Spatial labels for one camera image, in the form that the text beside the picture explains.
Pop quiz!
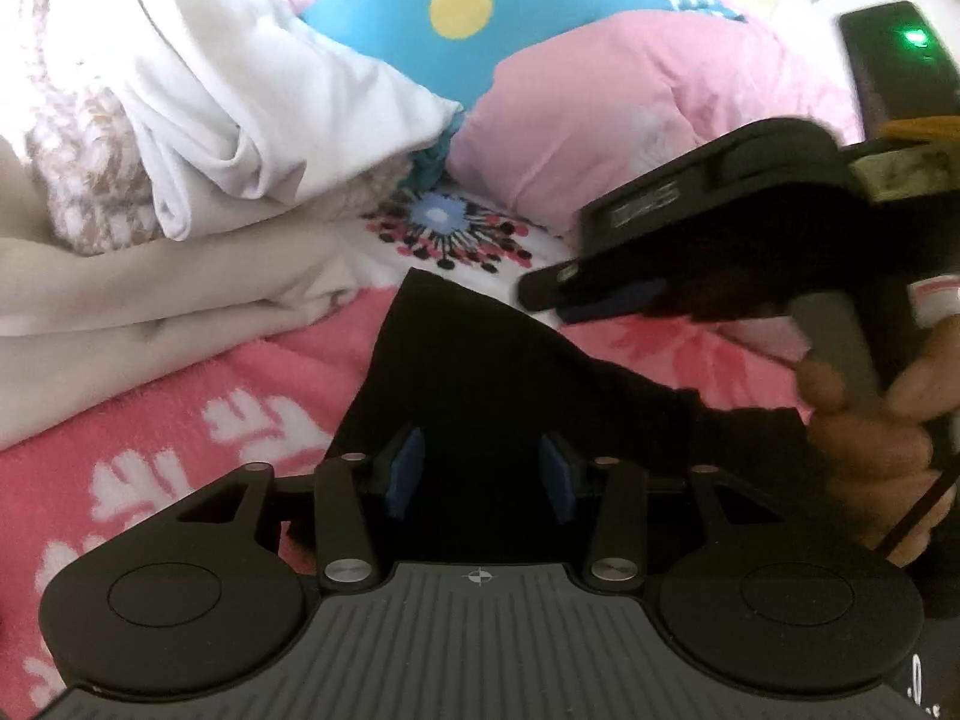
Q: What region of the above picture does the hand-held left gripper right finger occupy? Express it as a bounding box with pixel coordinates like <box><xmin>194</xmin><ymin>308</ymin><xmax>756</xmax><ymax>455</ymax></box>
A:
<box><xmin>538</xmin><ymin>431</ymin><xmax>788</xmax><ymax>593</ymax></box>

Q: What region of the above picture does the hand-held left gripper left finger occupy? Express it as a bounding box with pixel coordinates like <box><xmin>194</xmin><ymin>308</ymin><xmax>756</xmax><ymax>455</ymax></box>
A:
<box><xmin>176</xmin><ymin>425</ymin><xmax>425</xmax><ymax>592</ymax></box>

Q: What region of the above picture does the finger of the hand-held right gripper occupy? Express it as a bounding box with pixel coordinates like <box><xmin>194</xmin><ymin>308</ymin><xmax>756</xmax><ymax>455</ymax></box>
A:
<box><xmin>517</xmin><ymin>262</ymin><xmax>668</xmax><ymax>325</ymax></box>

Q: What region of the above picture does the black shirt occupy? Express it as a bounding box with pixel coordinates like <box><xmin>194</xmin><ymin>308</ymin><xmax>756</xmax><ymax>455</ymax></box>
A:
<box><xmin>285</xmin><ymin>266</ymin><xmax>960</xmax><ymax>720</ymax></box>

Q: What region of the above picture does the person's right hand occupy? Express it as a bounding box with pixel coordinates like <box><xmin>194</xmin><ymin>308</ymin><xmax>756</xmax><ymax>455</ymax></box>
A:
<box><xmin>796</xmin><ymin>315</ymin><xmax>960</xmax><ymax>567</ymax></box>

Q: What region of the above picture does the pink grey floral quilt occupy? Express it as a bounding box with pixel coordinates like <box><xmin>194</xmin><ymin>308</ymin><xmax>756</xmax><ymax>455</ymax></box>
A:
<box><xmin>446</xmin><ymin>11</ymin><xmax>860</xmax><ymax>241</ymax></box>

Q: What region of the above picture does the pink floral bed blanket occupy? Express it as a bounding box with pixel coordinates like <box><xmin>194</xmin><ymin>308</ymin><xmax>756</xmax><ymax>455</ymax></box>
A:
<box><xmin>0</xmin><ymin>187</ymin><xmax>826</xmax><ymax>720</ymax></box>

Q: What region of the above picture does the blue cartoon print quilt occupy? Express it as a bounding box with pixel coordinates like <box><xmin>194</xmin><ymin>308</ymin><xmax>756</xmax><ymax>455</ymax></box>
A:
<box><xmin>300</xmin><ymin>0</ymin><xmax>751</xmax><ymax>113</ymax></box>

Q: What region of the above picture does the beige cloth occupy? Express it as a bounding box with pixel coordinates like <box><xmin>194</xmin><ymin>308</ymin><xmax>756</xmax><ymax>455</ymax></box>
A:
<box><xmin>0</xmin><ymin>135</ymin><xmax>421</xmax><ymax>451</ymax></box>

